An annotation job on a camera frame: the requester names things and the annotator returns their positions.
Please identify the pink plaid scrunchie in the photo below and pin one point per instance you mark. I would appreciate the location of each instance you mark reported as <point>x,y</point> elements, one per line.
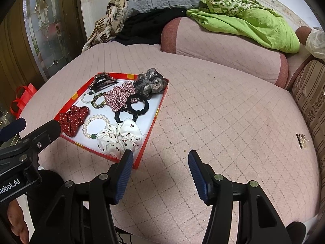
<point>117,97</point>

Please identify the person's left hand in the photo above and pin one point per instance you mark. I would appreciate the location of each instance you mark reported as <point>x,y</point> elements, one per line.
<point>18,224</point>

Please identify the green blanket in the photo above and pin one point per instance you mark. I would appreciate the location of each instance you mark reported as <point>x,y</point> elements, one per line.
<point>247,18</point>

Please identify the crystal black hair clip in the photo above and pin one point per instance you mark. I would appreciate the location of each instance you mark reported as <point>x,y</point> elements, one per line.
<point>303,141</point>

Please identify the grey organza scrunchie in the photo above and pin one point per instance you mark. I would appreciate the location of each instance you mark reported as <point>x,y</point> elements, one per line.
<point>150,83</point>

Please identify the black garment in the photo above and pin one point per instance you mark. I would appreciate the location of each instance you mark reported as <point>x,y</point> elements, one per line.
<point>146,28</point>

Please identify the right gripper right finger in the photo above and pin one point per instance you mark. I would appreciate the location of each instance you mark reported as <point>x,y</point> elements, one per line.
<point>201,174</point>

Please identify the leaf print cloth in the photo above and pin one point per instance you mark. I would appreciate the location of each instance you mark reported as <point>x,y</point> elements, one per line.
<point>109,26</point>

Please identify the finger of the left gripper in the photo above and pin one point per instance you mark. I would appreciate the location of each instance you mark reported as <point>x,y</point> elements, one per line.
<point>43,136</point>
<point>12,129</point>

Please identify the rhinestone butterfly hair clip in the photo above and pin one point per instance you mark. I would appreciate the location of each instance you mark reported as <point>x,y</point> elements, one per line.
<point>102,80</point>

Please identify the stained glass wooden door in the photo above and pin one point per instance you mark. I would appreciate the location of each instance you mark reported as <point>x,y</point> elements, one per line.
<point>38,38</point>

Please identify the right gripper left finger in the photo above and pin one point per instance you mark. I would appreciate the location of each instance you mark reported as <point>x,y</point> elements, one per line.
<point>120,175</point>

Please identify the red polka dot scrunchie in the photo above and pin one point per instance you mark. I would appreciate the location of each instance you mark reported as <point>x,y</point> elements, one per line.
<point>71,121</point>

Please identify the red gift bag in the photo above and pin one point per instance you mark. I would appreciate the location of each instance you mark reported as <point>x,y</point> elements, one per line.
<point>23,95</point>

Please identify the striped floral cushion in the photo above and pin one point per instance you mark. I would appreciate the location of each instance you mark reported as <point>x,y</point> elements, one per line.
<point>308,92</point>

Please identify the red white tray box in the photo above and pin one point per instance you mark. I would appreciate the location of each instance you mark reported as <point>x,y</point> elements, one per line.
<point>139,109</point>

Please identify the white cherry print scrunchie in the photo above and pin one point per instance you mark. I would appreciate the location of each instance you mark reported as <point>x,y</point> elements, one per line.
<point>114,140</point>

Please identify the pink bolster pillow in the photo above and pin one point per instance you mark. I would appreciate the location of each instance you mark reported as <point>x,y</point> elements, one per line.
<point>186,37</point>

